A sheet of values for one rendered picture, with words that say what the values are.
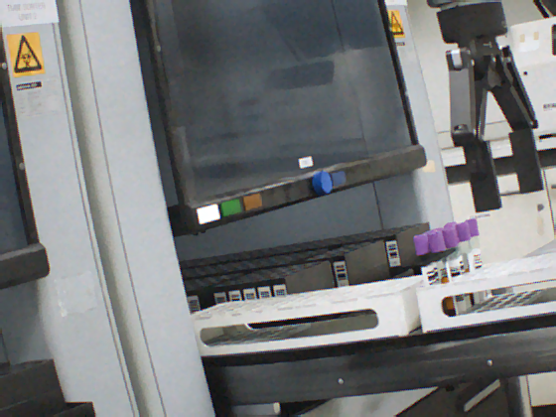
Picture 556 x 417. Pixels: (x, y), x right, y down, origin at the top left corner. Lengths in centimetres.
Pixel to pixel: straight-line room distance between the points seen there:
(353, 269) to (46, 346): 59
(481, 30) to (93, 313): 50
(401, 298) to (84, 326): 34
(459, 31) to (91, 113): 41
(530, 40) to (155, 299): 254
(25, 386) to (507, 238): 277
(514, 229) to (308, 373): 246
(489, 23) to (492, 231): 259
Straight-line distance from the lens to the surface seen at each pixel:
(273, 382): 147
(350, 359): 141
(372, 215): 205
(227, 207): 152
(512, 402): 172
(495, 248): 390
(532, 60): 380
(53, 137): 134
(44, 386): 127
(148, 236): 144
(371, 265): 181
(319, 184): 168
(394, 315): 139
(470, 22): 132
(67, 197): 135
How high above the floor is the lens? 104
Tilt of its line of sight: 3 degrees down
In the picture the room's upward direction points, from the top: 12 degrees counter-clockwise
